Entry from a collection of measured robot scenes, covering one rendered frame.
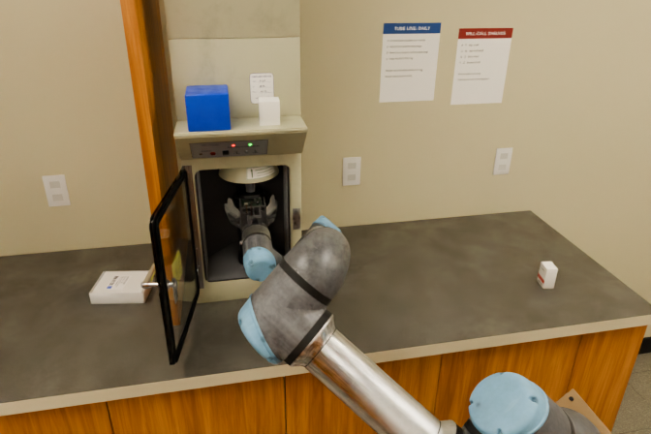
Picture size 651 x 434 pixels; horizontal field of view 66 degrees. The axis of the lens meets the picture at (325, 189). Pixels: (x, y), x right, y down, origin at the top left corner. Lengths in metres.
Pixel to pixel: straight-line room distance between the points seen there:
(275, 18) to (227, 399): 0.99
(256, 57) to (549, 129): 1.32
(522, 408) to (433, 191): 1.29
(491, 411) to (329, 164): 1.19
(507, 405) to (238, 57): 0.95
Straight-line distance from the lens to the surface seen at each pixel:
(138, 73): 1.24
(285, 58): 1.32
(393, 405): 0.91
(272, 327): 0.88
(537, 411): 0.93
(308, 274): 0.86
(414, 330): 1.49
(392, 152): 1.94
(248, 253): 1.23
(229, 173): 1.44
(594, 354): 1.84
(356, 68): 1.81
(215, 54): 1.31
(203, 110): 1.23
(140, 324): 1.57
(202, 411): 1.50
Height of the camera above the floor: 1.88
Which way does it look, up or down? 24 degrees down
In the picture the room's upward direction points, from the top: 1 degrees clockwise
